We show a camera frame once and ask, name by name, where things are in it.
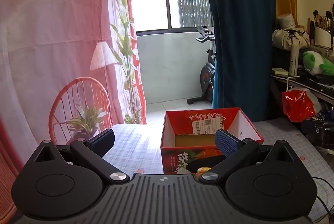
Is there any dark cluttered desk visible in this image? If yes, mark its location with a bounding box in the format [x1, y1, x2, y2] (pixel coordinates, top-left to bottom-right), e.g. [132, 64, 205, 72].
[271, 67, 334, 149]

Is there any black exercise bike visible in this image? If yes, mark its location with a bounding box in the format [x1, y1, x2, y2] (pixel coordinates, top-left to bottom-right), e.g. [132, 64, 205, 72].
[186, 26, 217, 105]

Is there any pale yellow notepad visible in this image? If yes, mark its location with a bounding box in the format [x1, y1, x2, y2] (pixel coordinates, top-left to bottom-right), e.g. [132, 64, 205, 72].
[271, 67, 289, 76]

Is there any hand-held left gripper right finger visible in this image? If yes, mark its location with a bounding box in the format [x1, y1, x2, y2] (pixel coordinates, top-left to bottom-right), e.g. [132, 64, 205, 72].
[200, 129, 303, 185]

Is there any beige cloth bag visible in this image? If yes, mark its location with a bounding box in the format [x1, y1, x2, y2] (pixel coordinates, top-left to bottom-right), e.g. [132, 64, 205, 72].
[272, 28, 311, 51]

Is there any white brush holder cup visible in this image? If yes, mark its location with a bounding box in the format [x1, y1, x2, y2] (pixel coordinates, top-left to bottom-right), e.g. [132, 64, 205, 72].
[313, 26, 334, 48]

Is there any roll of tape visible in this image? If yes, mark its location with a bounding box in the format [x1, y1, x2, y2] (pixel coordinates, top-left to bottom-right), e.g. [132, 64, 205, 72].
[276, 13, 296, 29]

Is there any white spray bottle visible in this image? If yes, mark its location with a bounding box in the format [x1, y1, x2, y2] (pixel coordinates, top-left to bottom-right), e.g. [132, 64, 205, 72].
[288, 38, 300, 77]

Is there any red plastic bag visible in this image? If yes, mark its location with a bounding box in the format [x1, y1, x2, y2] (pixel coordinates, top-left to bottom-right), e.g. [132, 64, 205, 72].
[281, 87, 321, 122]

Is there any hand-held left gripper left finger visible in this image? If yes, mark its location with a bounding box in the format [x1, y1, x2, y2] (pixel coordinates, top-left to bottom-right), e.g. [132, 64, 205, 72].
[34, 129, 131, 185]

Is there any red printed cardboard box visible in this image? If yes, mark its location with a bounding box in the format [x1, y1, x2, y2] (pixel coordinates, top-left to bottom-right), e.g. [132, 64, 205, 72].
[160, 107, 264, 175]

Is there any green and white plush toy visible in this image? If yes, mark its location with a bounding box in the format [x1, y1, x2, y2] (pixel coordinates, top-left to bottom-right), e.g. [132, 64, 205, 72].
[303, 51, 334, 76]

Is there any pink printed backdrop cloth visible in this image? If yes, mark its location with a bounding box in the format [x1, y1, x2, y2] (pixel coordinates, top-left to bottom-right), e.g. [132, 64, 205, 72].
[0, 0, 148, 216]

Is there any black cable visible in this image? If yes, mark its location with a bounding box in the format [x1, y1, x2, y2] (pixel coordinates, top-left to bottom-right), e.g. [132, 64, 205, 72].
[312, 176, 334, 222]

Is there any dark blue curtain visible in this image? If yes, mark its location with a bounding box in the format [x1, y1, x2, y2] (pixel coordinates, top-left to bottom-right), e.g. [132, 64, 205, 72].
[200, 0, 277, 121]

